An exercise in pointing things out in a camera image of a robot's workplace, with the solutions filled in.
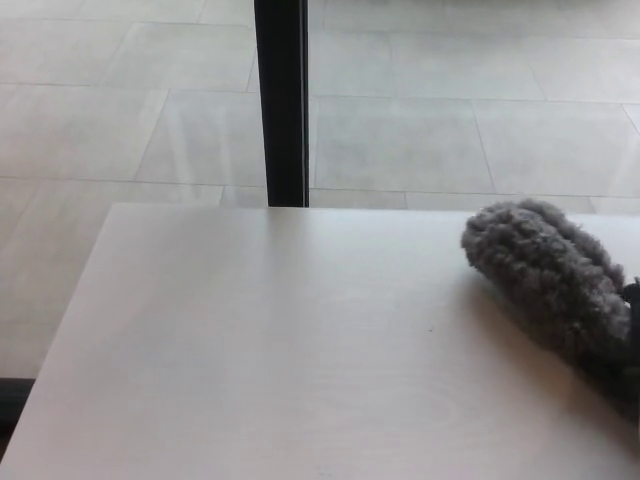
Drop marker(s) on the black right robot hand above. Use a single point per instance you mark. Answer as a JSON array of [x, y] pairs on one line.
[[634, 295]]

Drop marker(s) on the grey fluffy microfiber duster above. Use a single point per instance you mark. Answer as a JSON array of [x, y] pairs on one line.
[[545, 265]]

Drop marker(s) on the black vertical window frame post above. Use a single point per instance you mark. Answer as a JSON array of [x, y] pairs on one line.
[[284, 100]]

